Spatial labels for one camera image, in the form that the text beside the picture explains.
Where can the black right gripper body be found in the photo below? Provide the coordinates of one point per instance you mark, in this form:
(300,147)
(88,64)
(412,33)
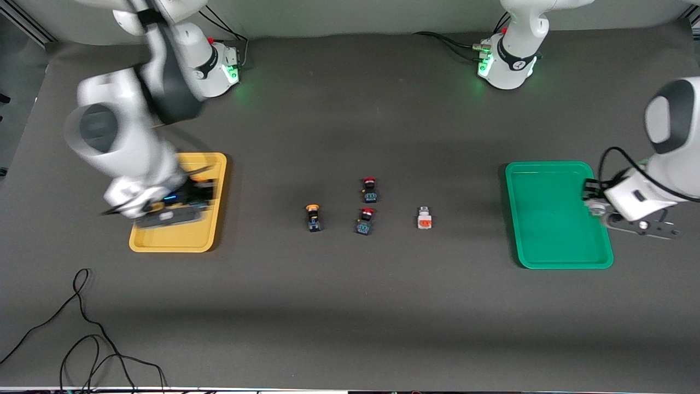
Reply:
(192,193)

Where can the green plastic tray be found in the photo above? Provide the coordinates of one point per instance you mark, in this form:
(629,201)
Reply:
(547,230)

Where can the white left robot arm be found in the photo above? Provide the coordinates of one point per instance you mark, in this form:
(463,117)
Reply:
(670,164)

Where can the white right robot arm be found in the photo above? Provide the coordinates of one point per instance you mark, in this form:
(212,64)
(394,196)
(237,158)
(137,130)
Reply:
(126,142)

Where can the aluminium frame rail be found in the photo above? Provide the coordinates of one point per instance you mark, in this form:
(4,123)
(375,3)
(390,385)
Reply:
(30,27)

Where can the yellow plastic tray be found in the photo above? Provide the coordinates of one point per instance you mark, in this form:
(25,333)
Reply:
(180,241)

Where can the dark grey table mat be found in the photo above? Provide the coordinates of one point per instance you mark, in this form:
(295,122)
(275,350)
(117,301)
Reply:
(350,306)

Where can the white switch with orange block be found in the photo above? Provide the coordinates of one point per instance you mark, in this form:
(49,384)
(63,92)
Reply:
(424,220)

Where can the yellow push button switch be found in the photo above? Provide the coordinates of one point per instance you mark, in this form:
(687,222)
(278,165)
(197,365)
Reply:
(203,178)
(313,220)

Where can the red push button switch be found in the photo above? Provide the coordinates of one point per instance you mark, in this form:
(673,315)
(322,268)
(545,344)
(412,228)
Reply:
(365,224)
(370,192)

